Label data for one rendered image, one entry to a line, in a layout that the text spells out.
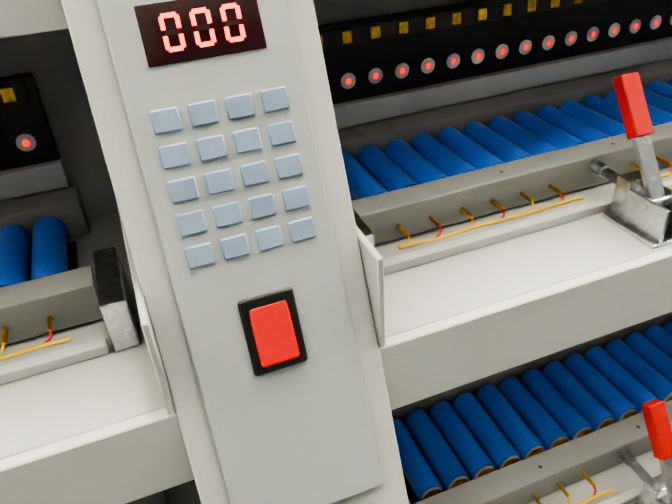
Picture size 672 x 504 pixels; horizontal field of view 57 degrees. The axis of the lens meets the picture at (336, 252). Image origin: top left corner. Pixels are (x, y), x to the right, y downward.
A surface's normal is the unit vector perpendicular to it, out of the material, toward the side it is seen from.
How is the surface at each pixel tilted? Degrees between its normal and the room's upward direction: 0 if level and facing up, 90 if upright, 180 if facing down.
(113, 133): 90
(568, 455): 22
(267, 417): 90
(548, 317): 112
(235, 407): 90
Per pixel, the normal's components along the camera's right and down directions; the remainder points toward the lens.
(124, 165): 0.31, 0.16
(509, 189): 0.37, 0.51
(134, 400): -0.06, -0.82
